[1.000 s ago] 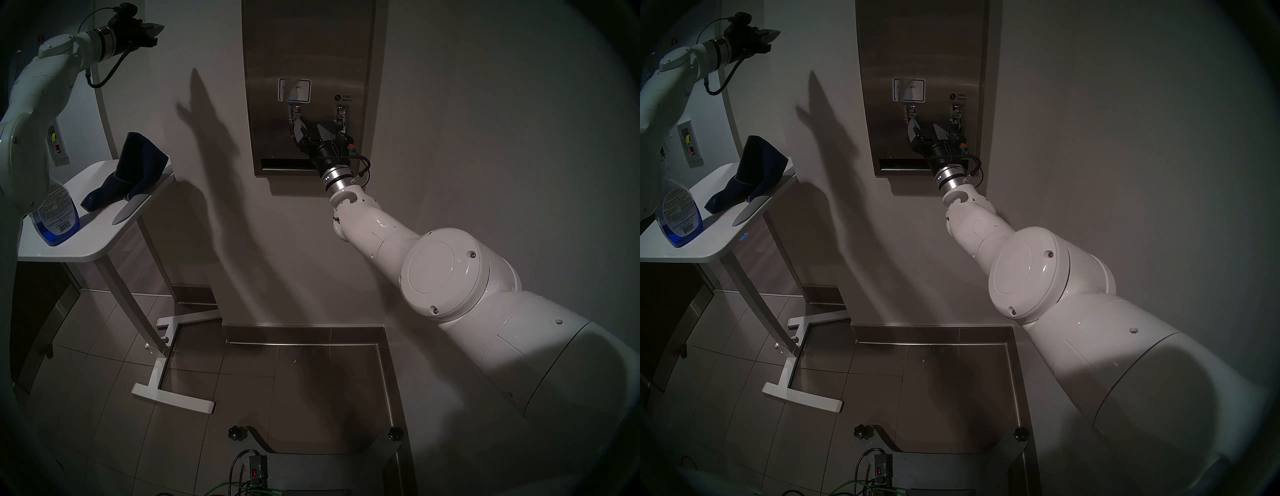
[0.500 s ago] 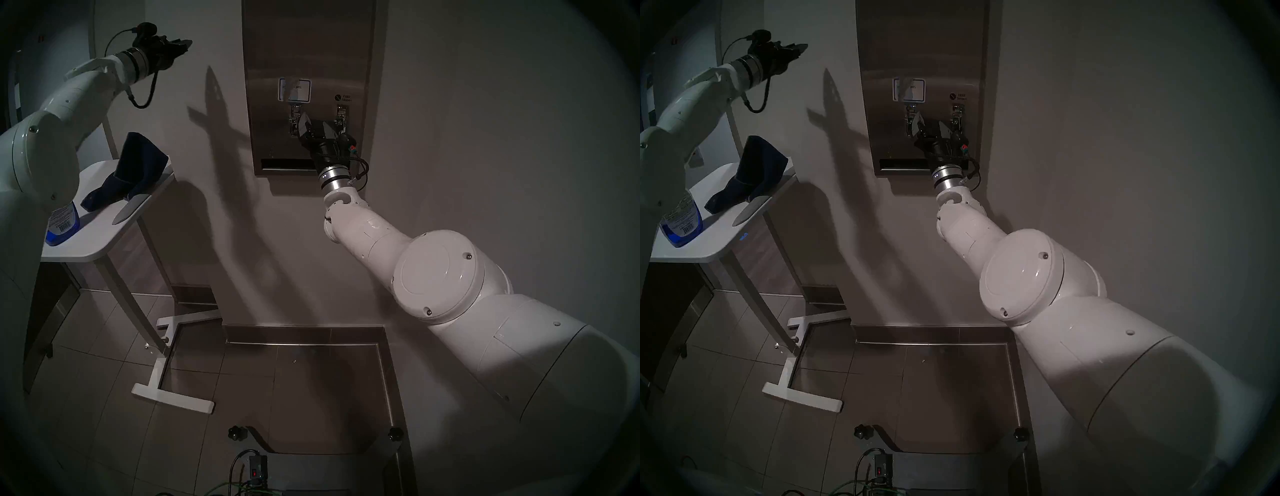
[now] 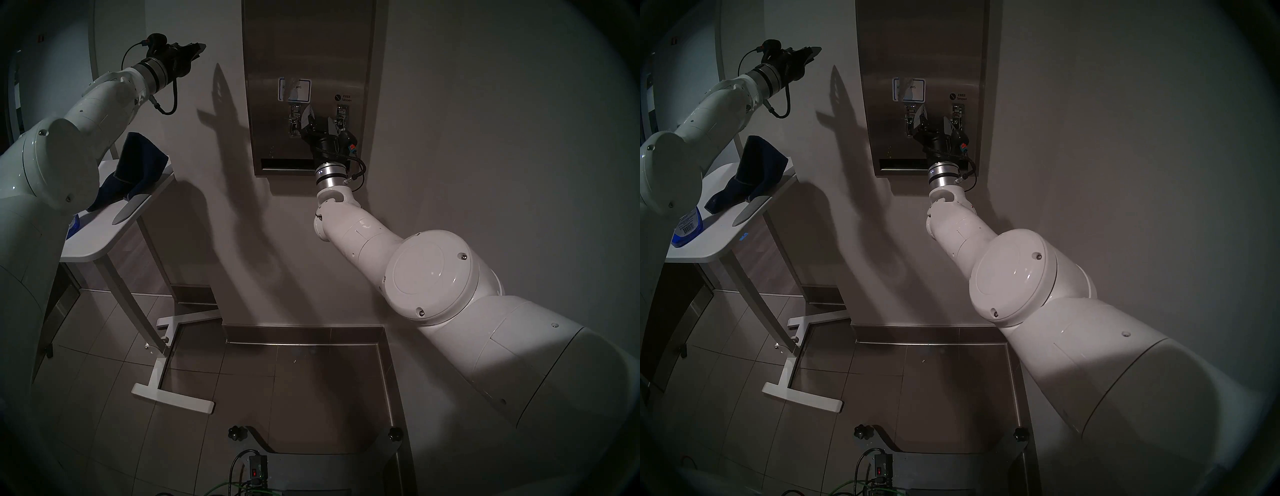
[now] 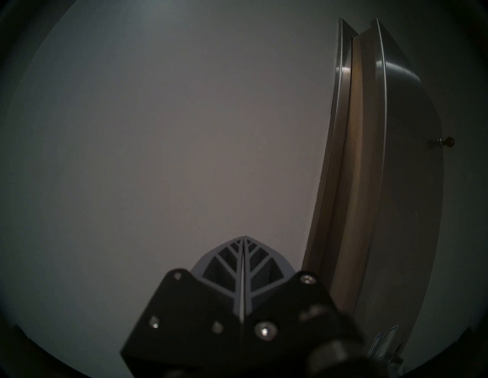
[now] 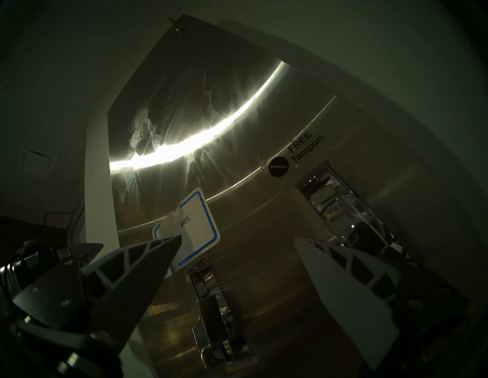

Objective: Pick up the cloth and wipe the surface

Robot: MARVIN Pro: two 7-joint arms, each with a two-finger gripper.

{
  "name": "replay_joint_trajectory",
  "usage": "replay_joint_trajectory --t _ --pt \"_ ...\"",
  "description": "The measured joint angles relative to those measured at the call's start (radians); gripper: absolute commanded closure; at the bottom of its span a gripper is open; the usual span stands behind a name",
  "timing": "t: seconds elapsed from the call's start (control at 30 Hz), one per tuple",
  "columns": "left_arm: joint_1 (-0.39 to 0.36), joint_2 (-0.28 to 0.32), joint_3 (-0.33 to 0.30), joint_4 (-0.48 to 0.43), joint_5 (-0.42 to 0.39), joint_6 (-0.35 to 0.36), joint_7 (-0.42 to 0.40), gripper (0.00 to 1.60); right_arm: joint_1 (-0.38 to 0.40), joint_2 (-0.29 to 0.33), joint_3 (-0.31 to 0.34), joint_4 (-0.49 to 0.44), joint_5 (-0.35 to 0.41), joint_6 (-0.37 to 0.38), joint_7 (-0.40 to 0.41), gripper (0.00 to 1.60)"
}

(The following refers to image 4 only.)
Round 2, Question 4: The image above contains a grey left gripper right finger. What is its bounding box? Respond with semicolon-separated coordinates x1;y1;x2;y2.
243;236;296;317

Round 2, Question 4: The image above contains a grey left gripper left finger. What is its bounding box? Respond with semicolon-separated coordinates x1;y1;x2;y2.
191;236;244;319

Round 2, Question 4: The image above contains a blue bordered white label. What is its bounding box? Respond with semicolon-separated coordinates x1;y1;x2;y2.
372;326;399;357

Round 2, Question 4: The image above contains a stainless steel wall dispenser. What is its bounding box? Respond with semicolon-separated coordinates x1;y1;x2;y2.
301;17;446;374

